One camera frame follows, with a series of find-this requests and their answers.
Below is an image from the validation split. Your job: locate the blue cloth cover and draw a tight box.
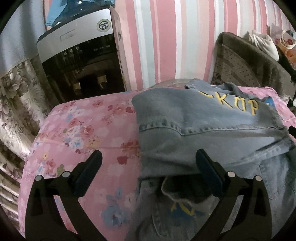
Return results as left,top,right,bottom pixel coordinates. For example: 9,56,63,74
45,0,116,27

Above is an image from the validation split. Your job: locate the silver black water dispenser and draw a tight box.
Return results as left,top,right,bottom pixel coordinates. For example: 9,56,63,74
36,6,127,103

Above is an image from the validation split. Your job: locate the floral gift bag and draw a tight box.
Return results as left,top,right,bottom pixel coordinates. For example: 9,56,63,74
270,23,296,62

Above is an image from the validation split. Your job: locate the dark brown cloth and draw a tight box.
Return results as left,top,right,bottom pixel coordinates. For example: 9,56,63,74
279,53,296,70

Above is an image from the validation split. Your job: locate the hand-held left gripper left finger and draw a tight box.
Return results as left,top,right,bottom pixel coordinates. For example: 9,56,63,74
25,149,103,241

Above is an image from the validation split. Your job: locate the white cloth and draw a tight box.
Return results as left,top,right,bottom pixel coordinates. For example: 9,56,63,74
248,30,280,61

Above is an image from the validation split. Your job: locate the grey curtain with floral hem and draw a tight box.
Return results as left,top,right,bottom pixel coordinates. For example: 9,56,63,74
0,7,53,230

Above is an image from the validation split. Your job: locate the patterned beige furniture cover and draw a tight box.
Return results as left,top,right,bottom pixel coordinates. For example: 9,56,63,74
211,43,263,88

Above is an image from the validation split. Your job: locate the brown blanket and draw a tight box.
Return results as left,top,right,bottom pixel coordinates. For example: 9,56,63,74
216,32,296,98

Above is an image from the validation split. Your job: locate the blue denim jacket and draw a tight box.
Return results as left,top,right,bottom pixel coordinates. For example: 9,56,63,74
126,78,296,241

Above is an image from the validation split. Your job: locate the pink floral bedsheet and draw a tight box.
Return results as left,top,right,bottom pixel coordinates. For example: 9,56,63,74
17,80,296,239

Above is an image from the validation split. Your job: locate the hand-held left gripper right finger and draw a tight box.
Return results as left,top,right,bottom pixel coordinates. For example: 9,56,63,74
195,149,272,241

